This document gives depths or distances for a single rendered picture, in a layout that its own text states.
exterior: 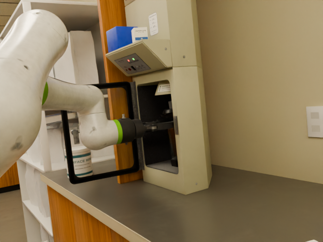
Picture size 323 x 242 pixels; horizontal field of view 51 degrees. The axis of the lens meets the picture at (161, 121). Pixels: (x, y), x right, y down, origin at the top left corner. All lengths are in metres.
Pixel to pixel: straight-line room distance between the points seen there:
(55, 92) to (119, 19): 0.67
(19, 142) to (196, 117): 0.91
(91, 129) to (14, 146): 0.77
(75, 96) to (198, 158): 0.51
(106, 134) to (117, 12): 0.61
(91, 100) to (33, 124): 0.74
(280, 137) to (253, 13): 0.53
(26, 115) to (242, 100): 1.25
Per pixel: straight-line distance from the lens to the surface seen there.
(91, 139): 1.19
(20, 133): 0.43
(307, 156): 1.41
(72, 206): 1.66
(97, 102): 1.21
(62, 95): 1.04
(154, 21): 1.33
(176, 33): 1.26
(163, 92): 1.33
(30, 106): 0.44
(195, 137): 1.28
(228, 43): 1.63
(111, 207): 1.24
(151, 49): 1.19
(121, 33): 1.38
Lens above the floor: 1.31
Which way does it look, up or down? 4 degrees down
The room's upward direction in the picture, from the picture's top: 6 degrees counter-clockwise
